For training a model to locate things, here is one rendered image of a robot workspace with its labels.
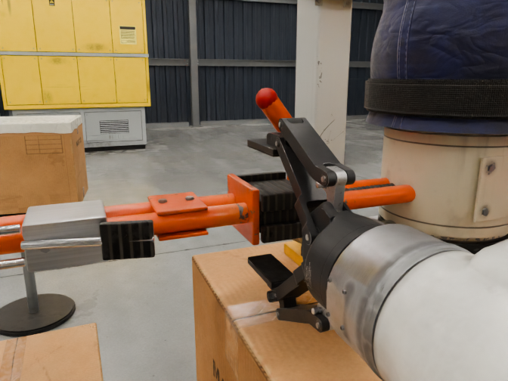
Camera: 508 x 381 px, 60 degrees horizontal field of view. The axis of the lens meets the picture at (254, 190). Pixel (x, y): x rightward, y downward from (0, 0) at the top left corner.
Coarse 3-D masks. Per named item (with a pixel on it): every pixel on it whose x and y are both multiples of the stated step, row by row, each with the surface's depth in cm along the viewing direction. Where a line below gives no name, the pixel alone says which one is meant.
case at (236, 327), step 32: (192, 256) 68; (224, 256) 67; (224, 288) 57; (256, 288) 57; (224, 320) 53; (256, 320) 50; (224, 352) 55; (256, 352) 44; (288, 352) 44; (320, 352) 44; (352, 352) 44
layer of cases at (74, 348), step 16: (32, 336) 118; (48, 336) 118; (64, 336) 118; (80, 336) 118; (96, 336) 118; (0, 352) 111; (16, 352) 111; (32, 352) 111; (48, 352) 111; (64, 352) 111; (80, 352) 111; (96, 352) 111; (0, 368) 105; (16, 368) 105; (32, 368) 105; (48, 368) 105; (64, 368) 105; (80, 368) 105; (96, 368) 105
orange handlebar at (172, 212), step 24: (192, 192) 49; (360, 192) 50; (384, 192) 51; (408, 192) 52; (24, 216) 42; (120, 216) 42; (144, 216) 42; (168, 216) 43; (192, 216) 43; (216, 216) 44; (240, 216) 45; (0, 240) 37
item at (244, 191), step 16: (240, 176) 52; (256, 176) 52; (272, 176) 53; (240, 192) 47; (256, 192) 44; (272, 192) 48; (288, 192) 44; (256, 208) 44; (272, 208) 44; (288, 208) 45; (240, 224) 48; (256, 224) 45; (272, 224) 45; (288, 224) 45; (256, 240) 45; (272, 240) 45
